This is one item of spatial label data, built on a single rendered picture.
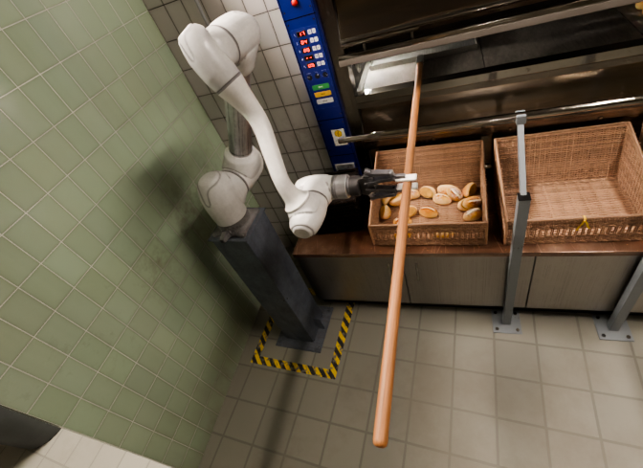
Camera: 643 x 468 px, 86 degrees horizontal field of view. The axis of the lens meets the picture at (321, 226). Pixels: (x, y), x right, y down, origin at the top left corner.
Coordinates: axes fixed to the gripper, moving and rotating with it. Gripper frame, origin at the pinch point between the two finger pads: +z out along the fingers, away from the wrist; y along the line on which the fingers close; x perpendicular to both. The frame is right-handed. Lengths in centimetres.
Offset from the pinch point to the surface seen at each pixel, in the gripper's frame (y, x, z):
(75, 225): -16, 31, -120
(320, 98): -3, -69, -49
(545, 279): 82, -19, 55
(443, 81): 1, -73, 11
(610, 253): 61, -19, 75
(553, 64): 2, -73, 55
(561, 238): 58, -24, 58
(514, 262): 61, -13, 39
